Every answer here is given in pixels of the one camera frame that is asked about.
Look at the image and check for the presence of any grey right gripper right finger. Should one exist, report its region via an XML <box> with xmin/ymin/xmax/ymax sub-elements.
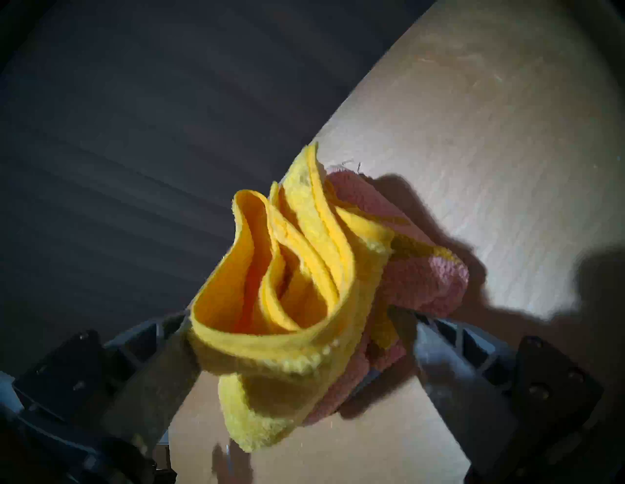
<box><xmin>388</xmin><ymin>306</ymin><xmax>605</xmax><ymax>484</ymax></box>

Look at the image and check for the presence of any yellow terry towel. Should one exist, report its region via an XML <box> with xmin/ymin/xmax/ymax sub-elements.
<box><xmin>188</xmin><ymin>142</ymin><xmax>395</xmax><ymax>453</ymax></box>

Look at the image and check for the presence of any pink blue sunflower towel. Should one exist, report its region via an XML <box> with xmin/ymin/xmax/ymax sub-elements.
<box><xmin>303</xmin><ymin>169</ymin><xmax>470</xmax><ymax>426</ymax></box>

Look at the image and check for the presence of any grey pleated curtain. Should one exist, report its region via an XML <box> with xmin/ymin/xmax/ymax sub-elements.
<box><xmin>0</xmin><ymin>0</ymin><xmax>438</xmax><ymax>379</ymax></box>

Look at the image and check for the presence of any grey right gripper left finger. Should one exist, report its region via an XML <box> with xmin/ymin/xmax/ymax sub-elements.
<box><xmin>12</xmin><ymin>311</ymin><xmax>202</xmax><ymax>484</ymax></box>

